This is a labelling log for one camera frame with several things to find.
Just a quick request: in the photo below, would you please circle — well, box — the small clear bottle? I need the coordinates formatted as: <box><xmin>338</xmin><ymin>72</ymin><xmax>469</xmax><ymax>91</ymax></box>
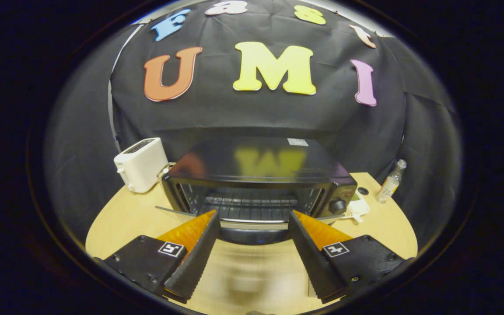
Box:
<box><xmin>376</xmin><ymin>159</ymin><xmax>407</xmax><ymax>204</ymax></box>

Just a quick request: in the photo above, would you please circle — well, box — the black toaster oven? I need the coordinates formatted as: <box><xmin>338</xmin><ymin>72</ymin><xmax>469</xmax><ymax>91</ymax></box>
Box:
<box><xmin>155</xmin><ymin>136</ymin><xmax>358</xmax><ymax>245</ymax></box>

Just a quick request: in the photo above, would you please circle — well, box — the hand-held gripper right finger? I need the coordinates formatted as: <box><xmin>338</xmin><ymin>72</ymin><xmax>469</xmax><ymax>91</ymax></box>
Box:
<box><xmin>288</xmin><ymin>210</ymin><xmax>406</xmax><ymax>305</ymax></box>

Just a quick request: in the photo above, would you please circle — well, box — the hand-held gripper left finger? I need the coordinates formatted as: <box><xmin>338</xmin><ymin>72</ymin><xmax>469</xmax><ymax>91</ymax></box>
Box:
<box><xmin>103</xmin><ymin>210</ymin><xmax>221</xmax><ymax>303</ymax></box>

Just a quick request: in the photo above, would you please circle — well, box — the black backdrop cloth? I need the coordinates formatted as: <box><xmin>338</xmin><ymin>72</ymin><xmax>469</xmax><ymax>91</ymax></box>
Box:
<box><xmin>44</xmin><ymin>0</ymin><xmax>463</xmax><ymax>245</ymax></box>

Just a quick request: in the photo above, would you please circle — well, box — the white bread toaster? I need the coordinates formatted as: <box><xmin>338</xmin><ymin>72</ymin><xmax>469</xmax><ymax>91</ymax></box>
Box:
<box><xmin>113</xmin><ymin>137</ymin><xmax>169</xmax><ymax>193</ymax></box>

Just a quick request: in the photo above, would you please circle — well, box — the white divided dish with grains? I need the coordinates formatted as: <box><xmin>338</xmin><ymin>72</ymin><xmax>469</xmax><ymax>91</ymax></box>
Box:
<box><xmin>342</xmin><ymin>192</ymin><xmax>371</xmax><ymax>223</ymax></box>

